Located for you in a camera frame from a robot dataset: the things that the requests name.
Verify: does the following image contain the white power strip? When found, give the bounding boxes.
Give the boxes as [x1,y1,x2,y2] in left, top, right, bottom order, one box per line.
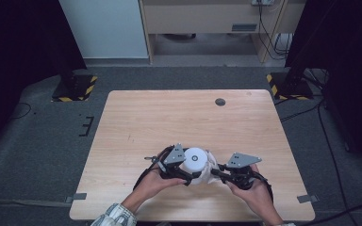
[251,0,275,7]

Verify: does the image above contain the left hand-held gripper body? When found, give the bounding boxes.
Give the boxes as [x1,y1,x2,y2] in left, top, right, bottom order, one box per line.
[144,143,190,184]

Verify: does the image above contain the grey cloth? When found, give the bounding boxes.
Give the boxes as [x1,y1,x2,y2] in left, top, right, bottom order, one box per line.
[197,150,222,186]

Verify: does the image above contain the right hand-held gripper black cable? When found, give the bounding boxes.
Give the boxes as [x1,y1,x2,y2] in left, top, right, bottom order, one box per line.
[254,173,274,203]

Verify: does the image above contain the light wooden desk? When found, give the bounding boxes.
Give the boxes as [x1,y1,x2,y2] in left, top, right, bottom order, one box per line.
[138,0,306,64]

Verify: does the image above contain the white cabinet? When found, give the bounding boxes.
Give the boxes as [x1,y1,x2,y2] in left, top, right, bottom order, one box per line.
[58,0,149,60]

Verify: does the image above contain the thin black floor cable loop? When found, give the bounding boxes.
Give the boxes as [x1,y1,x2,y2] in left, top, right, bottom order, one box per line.
[8,102,33,121]

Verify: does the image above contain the grey tape strip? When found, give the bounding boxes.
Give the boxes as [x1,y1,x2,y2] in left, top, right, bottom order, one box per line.
[296,194,320,204]
[64,192,88,203]

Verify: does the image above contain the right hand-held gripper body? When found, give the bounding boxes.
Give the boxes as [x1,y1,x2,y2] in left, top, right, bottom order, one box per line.
[222,152,263,191]

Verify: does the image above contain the black hanging cable bundle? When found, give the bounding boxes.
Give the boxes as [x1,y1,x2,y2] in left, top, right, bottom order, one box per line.
[257,3,294,61]

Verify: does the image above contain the left hand-held gripper black cable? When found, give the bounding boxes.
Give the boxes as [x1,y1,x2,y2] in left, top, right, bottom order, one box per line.
[132,144,175,191]

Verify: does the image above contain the long black floor cable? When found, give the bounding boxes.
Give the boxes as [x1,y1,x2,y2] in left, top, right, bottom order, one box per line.
[309,102,362,226]

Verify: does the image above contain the dark curtain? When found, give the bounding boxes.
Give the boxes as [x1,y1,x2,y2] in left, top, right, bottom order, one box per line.
[284,0,362,181]
[0,0,88,159]

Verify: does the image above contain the person's left hand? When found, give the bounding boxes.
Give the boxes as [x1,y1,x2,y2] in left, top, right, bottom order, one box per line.
[133,168,187,205]

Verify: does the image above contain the black stand base yellow stripes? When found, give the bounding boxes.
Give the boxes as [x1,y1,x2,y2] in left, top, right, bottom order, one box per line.
[266,72,314,102]
[51,73,99,103]

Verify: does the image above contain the person's right hand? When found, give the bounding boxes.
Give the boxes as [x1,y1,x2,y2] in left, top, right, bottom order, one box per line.
[225,164,273,215]

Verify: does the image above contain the hand-held gripper black cable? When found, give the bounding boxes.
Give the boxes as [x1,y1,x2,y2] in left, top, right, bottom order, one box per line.
[254,173,274,203]
[132,144,175,191]

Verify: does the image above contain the white cylindrical container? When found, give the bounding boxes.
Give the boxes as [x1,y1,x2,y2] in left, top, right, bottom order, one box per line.
[180,147,209,186]

